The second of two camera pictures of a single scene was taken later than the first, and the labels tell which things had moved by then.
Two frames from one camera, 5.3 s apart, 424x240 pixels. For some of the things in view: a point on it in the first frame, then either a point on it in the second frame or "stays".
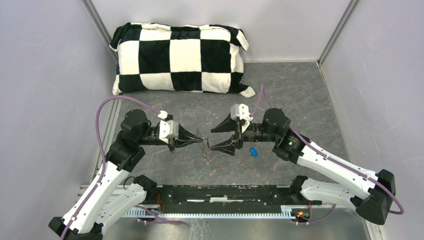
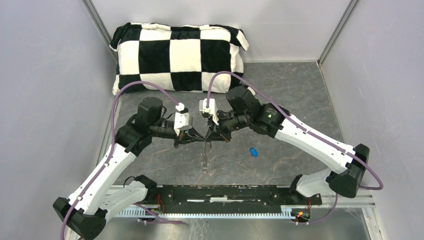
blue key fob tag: [254, 152] stays
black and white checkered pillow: [154, 57] stays
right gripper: [228, 125] -> [214, 136]
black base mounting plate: [226, 198] stays
